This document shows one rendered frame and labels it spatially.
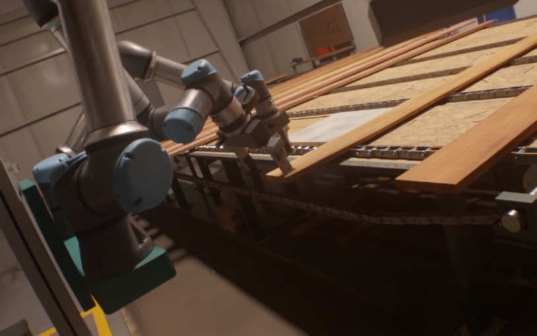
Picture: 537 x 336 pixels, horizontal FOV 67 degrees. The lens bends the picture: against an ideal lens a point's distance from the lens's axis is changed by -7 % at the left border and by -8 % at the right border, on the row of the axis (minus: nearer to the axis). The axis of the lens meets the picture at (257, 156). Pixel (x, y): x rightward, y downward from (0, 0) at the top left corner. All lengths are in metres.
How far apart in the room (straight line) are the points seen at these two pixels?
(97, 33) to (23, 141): 13.03
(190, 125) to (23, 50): 13.26
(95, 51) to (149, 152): 0.19
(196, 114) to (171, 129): 0.06
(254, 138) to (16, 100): 13.02
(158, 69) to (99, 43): 0.60
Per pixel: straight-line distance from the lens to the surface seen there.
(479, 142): 1.32
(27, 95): 13.83
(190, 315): 2.83
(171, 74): 1.36
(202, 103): 0.91
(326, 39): 11.14
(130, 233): 0.87
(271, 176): 1.67
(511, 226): 1.14
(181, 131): 0.88
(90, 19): 0.78
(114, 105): 0.75
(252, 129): 0.99
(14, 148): 13.79
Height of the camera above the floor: 1.30
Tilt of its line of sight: 12 degrees down
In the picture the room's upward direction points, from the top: 21 degrees counter-clockwise
